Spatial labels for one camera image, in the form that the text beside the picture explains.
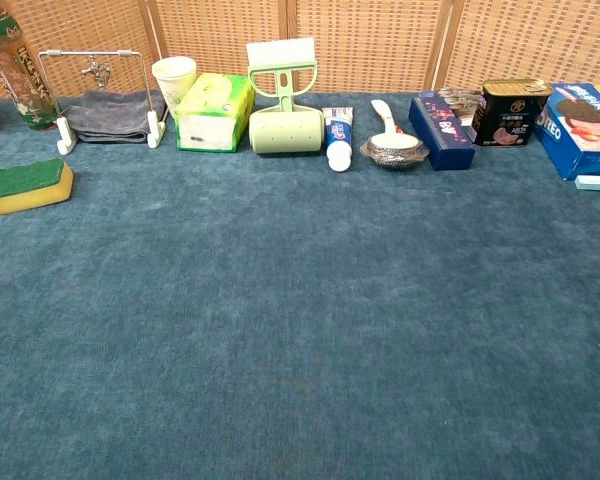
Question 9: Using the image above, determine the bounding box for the green tissue pack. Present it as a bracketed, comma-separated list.
[173, 72, 256, 153]

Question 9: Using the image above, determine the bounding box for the woven rattan folding screen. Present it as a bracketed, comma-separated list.
[0, 0, 600, 101]

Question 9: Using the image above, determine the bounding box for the silver foil package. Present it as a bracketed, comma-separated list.
[437, 87, 483, 127]

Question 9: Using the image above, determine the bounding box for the yellow green scrub sponge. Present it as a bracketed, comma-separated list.
[0, 158, 75, 218]

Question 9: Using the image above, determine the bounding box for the white blue toothpaste tube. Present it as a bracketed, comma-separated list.
[321, 106, 356, 173]

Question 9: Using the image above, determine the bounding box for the black luncheon meat can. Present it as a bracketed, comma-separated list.
[470, 78, 554, 148]

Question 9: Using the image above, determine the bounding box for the green glass bottle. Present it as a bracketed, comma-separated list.
[0, 2, 60, 132]

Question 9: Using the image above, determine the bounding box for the dark blue long box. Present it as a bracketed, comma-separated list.
[408, 90, 476, 172]

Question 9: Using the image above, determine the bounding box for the white paper cup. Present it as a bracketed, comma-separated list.
[151, 56, 198, 120]

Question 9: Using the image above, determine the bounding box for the steel wool scrubber with handle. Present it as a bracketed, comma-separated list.
[359, 99, 426, 173]

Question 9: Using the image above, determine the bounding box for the green lint roller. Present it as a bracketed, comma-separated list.
[245, 39, 326, 155]

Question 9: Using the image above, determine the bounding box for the blue Oreo cookie box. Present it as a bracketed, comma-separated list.
[533, 82, 600, 182]

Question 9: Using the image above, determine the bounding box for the blue carpet table cover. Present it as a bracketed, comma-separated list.
[0, 91, 600, 480]

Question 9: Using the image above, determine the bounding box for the white metal towel rack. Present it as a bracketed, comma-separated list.
[38, 49, 167, 156]

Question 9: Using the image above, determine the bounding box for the grey folded towel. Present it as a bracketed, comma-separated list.
[63, 88, 168, 145]

